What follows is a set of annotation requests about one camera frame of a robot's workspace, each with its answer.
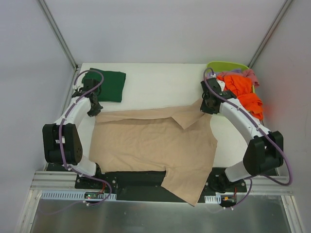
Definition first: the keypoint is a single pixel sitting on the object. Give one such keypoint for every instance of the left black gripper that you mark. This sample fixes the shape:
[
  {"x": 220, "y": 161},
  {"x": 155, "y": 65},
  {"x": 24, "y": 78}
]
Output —
[{"x": 95, "y": 108}]

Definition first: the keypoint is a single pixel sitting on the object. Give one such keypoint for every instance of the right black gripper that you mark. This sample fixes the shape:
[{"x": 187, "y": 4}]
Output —
[{"x": 208, "y": 106}]

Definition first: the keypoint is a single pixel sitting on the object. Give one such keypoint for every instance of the beige t shirt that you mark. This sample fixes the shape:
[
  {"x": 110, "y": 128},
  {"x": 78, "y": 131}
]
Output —
[{"x": 177, "y": 140}]

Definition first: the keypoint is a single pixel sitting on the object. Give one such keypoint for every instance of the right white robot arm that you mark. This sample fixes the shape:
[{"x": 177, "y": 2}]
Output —
[{"x": 264, "y": 150}]

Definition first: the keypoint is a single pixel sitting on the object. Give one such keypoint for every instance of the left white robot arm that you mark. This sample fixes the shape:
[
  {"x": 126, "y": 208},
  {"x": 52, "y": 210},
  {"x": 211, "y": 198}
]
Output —
[{"x": 62, "y": 143}]

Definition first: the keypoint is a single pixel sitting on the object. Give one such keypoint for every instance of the folded green t shirt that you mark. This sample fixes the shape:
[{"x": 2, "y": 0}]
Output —
[{"x": 112, "y": 87}]

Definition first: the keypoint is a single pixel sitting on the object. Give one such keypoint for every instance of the orange t shirt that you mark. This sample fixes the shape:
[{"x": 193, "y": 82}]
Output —
[{"x": 241, "y": 87}]

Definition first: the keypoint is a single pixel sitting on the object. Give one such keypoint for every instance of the green plastic basket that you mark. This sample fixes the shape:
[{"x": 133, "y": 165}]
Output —
[{"x": 219, "y": 66}]

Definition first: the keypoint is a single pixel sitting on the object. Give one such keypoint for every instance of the lilac t shirt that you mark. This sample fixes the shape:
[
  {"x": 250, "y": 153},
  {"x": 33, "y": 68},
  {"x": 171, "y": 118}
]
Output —
[{"x": 234, "y": 71}]

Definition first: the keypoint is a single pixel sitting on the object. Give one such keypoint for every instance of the pink t shirt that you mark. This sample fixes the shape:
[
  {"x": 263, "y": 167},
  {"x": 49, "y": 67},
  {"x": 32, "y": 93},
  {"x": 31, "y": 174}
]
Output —
[{"x": 249, "y": 73}]

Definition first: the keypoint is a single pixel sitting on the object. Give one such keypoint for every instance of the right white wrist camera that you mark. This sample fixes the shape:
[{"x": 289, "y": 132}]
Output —
[{"x": 221, "y": 84}]

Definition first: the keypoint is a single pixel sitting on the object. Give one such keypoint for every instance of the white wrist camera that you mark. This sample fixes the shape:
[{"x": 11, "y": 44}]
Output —
[
  {"x": 77, "y": 85},
  {"x": 221, "y": 84}
]

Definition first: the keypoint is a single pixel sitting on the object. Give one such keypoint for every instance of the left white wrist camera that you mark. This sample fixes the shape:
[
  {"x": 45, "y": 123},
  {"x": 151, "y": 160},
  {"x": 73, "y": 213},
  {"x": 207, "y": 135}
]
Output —
[{"x": 77, "y": 85}]

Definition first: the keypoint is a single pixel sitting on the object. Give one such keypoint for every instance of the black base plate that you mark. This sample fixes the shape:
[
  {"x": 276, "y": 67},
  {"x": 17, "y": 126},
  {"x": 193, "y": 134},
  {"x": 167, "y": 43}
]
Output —
[{"x": 146, "y": 186}]

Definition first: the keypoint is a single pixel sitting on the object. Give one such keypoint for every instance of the right aluminium frame post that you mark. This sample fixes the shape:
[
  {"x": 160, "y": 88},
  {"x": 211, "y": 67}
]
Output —
[{"x": 286, "y": 5}]

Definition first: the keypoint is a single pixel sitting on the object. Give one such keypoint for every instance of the aluminium frame post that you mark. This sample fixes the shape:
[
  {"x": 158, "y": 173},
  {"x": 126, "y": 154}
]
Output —
[
  {"x": 286, "y": 5},
  {"x": 57, "y": 33}
]

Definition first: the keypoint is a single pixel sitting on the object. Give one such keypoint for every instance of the front aluminium rail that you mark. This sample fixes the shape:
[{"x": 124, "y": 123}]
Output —
[{"x": 65, "y": 181}]

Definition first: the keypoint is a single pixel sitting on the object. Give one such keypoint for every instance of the right white cable duct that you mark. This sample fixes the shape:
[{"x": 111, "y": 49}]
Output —
[{"x": 213, "y": 199}]

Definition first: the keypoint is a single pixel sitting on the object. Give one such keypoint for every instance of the white cable duct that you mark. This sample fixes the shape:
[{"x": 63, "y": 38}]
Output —
[
  {"x": 77, "y": 195},
  {"x": 213, "y": 199}
]

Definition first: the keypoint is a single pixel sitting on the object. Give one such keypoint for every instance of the left white cable duct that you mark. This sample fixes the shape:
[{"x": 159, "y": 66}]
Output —
[{"x": 77, "y": 195}]

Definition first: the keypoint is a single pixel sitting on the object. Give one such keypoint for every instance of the left aluminium frame post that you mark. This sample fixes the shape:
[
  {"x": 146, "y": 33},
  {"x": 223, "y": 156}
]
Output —
[{"x": 57, "y": 33}]

